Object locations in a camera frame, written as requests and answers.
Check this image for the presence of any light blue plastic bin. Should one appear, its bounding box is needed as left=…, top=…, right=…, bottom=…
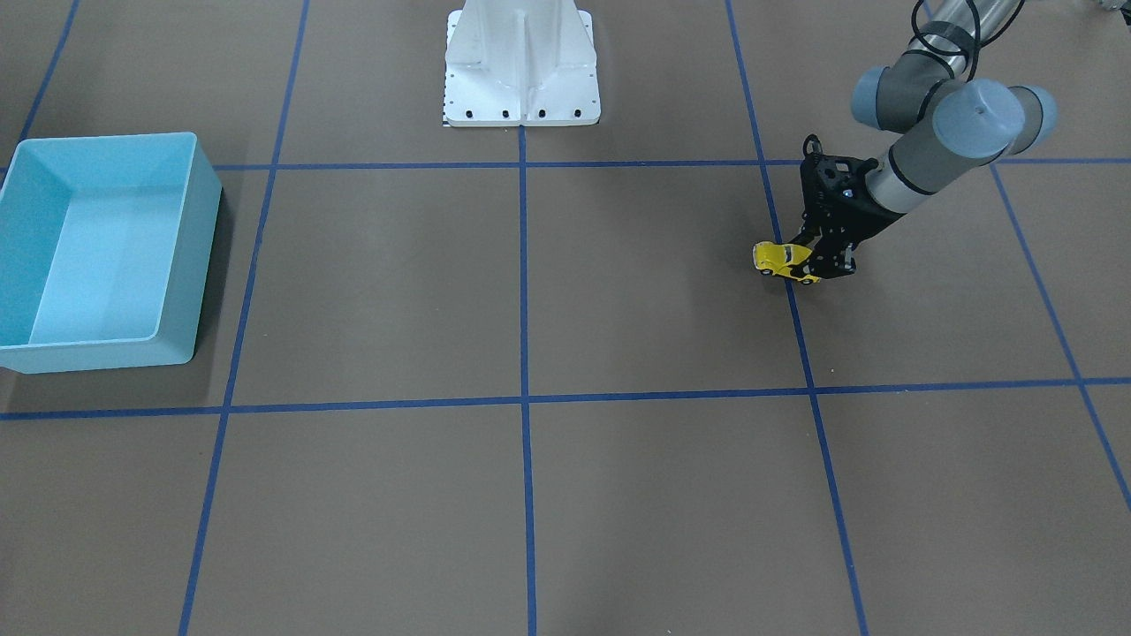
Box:
left=1, top=132, right=222, bottom=375

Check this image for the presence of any yellow beetle toy car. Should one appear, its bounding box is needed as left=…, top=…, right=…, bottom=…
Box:
left=752, top=241, right=823, bottom=285

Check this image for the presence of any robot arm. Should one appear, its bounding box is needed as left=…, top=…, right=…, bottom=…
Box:
left=783, top=1, right=1059, bottom=284

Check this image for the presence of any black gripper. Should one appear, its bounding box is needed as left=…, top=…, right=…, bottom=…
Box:
left=787, top=134, right=903, bottom=280

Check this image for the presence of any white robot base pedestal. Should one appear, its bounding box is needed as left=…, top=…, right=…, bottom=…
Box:
left=442, top=1, right=602, bottom=126

